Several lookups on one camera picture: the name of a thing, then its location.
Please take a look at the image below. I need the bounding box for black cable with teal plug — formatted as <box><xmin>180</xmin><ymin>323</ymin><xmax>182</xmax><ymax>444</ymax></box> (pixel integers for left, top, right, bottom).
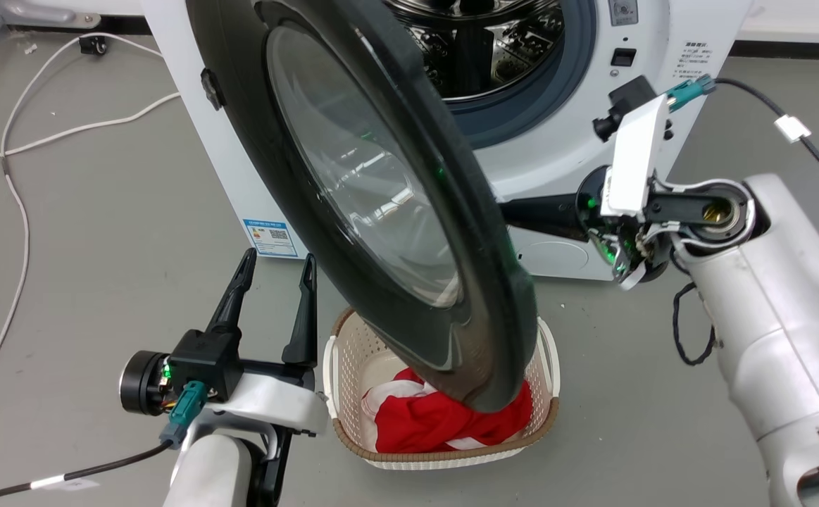
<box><xmin>665</xmin><ymin>75</ymin><xmax>819</xmax><ymax>213</ymax></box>
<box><xmin>0</xmin><ymin>380</ymin><xmax>208</xmax><ymax>507</ymax></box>

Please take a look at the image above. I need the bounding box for thin white floor cable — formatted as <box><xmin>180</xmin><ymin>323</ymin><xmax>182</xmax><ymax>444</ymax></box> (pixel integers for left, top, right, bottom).
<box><xmin>0</xmin><ymin>33</ymin><xmax>165</xmax><ymax>158</ymax></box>

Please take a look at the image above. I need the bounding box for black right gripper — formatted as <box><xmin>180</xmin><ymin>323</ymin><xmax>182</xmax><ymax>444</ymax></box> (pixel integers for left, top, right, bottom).
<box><xmin>499</xmin><ymin>164</ymin><xmax>672</xmax><ymax>284</ymax></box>

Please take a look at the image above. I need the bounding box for short looped black cable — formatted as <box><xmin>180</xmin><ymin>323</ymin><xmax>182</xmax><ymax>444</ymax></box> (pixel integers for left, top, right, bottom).
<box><xmin>672</xmin><ymin>282</ymin><xmax>718</xmax><ymax>367</ymax></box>

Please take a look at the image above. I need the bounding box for red and white garment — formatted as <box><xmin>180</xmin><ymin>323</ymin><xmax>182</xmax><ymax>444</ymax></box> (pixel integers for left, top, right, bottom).
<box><xmin>361</xmin><ymin>367</ymin><xmax>534</xmax><ymax>453</ymax></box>

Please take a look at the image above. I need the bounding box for black door latch hook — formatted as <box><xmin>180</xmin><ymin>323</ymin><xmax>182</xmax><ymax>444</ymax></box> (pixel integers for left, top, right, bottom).
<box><xmin>201</xmin><ymin>68</ymin><xmax>226</xmax><ymax>112</ymax></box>

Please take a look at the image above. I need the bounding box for round white filter cover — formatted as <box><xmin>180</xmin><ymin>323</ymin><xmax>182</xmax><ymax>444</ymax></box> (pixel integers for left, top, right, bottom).
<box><xmin>520</xmin><ymin>241</ymin><xmax>594</xmax><ymax>280</ymax></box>

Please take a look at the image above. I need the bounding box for white front-load washing machine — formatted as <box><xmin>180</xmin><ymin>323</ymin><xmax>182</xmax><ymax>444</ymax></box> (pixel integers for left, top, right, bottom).
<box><xmin>140</xmin><ymin>0</ymin><xmax>755</xmax><ymax>282</ymax></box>

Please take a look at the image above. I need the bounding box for dark round washing machine door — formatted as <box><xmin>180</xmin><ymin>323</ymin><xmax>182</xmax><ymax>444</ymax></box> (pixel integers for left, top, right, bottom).
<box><xmin>185</xmin><ymin>0</ymin><xmax>538</xmax><ymax>414</ymax></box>

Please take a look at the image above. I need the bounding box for thick white floor cable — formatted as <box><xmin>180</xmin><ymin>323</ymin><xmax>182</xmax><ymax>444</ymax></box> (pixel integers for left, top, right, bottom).
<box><xmin>0</xmin><ymin>92</ymin><xmax>182</xmax><ymax>171</ymax></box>

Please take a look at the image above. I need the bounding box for white basket with brown rim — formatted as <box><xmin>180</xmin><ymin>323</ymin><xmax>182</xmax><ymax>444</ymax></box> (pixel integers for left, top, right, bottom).
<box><xmin>323</xmin><ymin>308</ymin><xmax>561</xmax><ymax>470</ymax></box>

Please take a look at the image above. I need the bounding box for steel washing machine drum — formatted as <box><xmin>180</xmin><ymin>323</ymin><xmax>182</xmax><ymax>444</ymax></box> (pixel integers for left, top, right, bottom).
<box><xmin>381</xmin><ymin>0</ymin><xmax>565</xmax><ymax>100</ymax></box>

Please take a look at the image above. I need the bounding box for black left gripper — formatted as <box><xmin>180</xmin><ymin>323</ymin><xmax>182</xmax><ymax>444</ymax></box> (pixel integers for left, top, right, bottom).
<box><xmin>119</xmin><ymin>247</ymin><xmax>319</xmax><ymax>416</ymax></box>

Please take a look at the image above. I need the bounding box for grey-blue rubber door gasket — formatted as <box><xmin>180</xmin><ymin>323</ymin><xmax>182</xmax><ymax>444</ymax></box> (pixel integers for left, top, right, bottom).
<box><xmin>444</xmin><ymin>0</ymin><xmax>599</xmax><ymax>150</ymax></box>

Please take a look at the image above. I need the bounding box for blue and white energy sticker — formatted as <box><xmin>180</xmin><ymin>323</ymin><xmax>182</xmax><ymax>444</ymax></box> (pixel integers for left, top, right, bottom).
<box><xmin>242</xmin><ymin>218</ymin><xmax>299</xmax><ymax>259</ymax></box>

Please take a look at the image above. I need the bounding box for grey furniture base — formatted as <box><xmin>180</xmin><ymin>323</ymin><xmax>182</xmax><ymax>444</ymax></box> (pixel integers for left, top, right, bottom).
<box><xmin>0</xmin><ymin>0</ymin><xmax>102</xmax><ymax>30</ymax></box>

